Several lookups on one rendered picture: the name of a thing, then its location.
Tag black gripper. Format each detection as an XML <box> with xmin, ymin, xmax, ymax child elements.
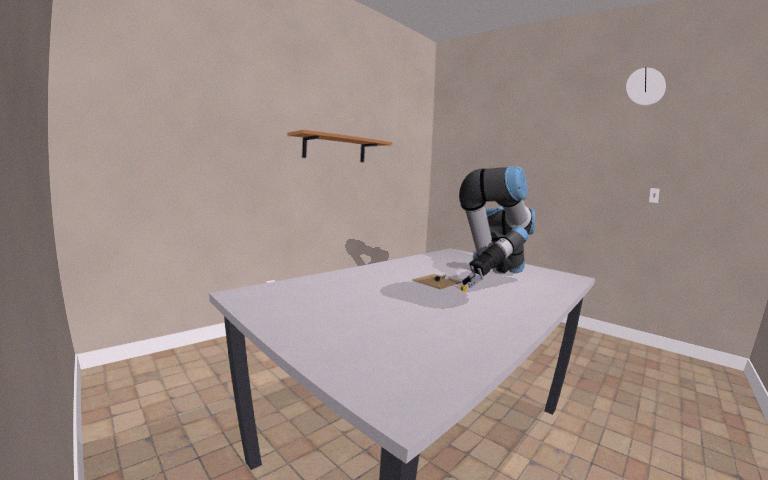
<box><xmin>462</xmin><ymin>238</ymin><xmax>513</xmax><ymax>288</ymax></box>

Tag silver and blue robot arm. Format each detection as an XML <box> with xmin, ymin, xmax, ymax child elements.
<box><xmin>459</xmin><ymin>166</ymin><xmax>535</xmax><ymax>273</ymax></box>

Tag brown square mat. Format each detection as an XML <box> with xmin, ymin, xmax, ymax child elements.
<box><xmin>412</xmin><ymin>274</ymin><xmax>462</xmax><ymax>289</ymax></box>

